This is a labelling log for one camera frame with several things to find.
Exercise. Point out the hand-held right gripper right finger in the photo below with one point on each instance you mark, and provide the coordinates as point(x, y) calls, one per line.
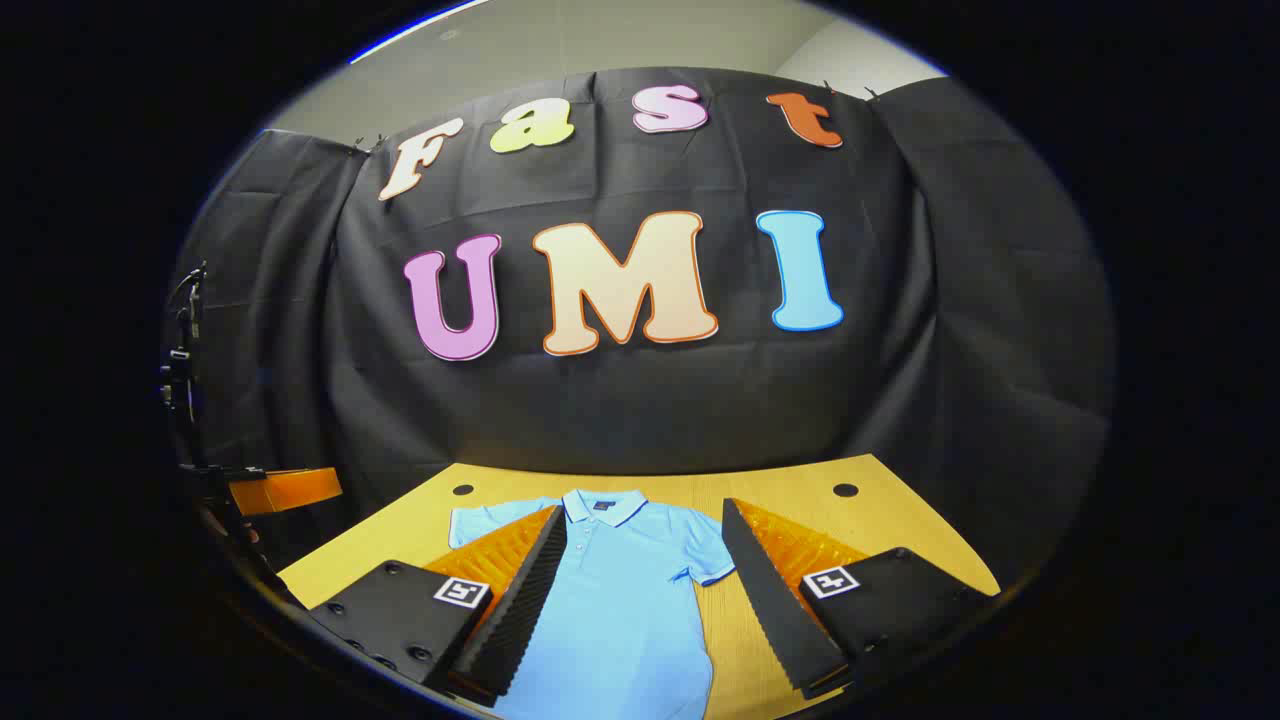
point(775, 610)

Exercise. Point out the black backdrop cloth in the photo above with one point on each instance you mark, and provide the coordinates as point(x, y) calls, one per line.
point(650, 420)

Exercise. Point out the light blue polo T-shirt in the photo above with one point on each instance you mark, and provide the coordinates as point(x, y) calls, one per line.
point(620, 620)

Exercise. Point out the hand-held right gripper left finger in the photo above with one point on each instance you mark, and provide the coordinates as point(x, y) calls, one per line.
point(520, 610)

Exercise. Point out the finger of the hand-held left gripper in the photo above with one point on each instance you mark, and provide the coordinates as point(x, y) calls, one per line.
point(290, 490)

